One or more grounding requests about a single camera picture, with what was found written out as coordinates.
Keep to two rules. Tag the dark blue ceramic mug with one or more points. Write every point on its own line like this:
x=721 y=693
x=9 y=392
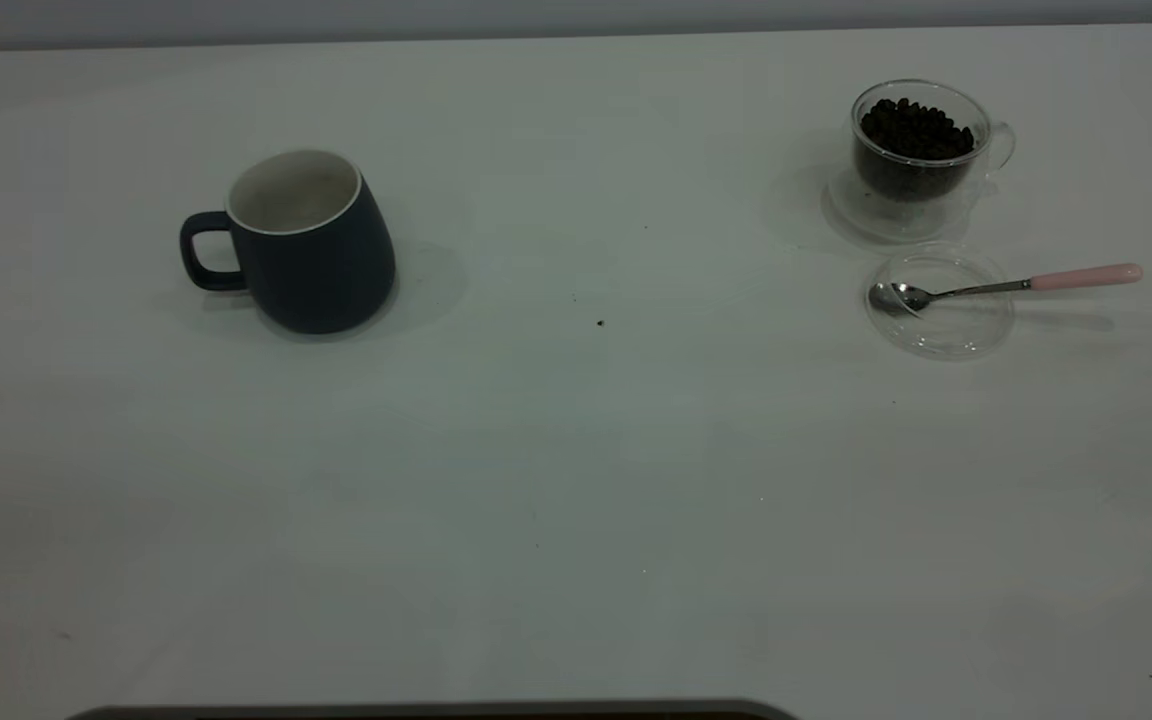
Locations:
x=326 y=270

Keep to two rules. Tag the clear glass saucer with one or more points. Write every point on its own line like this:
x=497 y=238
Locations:
x=896 y=226

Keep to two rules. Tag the roasted coffee bean pile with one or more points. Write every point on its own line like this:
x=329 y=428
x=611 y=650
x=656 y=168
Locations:
x=916 y=130

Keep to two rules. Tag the clear glass round lid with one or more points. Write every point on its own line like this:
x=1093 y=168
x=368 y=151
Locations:
x=946 y=336

